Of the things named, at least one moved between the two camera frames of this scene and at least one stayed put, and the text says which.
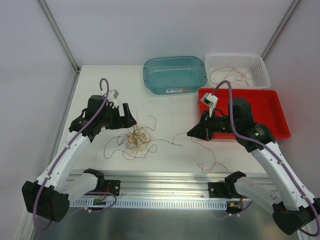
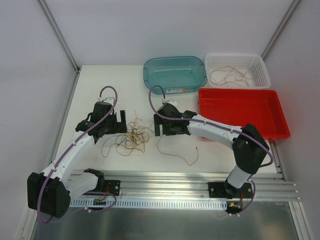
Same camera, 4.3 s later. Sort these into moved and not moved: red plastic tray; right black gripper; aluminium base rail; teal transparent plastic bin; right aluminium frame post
Moved: right black gripper
Not moved: teal transparent plastic bin; red plastic tray; aluminium base rail; right aluminium frame post
